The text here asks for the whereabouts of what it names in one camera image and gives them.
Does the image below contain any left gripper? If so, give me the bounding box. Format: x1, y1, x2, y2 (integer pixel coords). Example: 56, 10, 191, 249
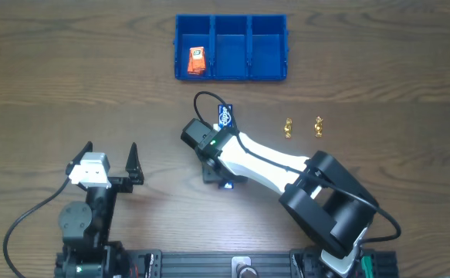
65, 141, 145, 194

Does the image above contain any blue tray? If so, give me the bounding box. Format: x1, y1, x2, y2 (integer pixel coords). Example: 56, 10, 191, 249
174, 13, 289, 82

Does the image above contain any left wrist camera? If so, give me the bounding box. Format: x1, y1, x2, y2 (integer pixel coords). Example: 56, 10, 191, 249
68, 151, 112, 189

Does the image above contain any mounting rail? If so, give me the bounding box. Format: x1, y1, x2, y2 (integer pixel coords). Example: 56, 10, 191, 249
54, 249, 399, 278

